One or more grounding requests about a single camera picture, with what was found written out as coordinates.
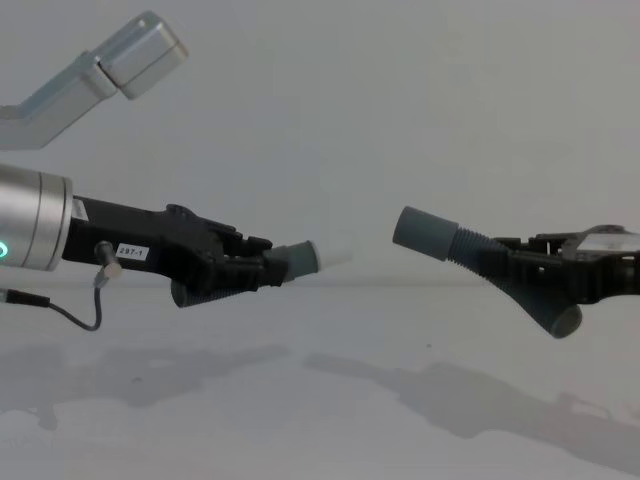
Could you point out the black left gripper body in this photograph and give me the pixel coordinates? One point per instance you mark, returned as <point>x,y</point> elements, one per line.
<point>150,235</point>

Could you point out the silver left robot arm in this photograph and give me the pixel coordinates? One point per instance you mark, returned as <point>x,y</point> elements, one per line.
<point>31,220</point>

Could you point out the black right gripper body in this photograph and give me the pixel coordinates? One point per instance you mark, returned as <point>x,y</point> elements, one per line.
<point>617,272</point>

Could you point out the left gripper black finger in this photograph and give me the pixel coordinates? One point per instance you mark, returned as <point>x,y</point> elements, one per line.
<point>247,244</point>
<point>245,274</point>

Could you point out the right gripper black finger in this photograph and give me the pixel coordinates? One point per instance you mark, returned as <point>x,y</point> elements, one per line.
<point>550,275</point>
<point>542,243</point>

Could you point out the white table cloth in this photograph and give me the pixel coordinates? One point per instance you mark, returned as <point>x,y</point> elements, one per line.
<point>300,400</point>

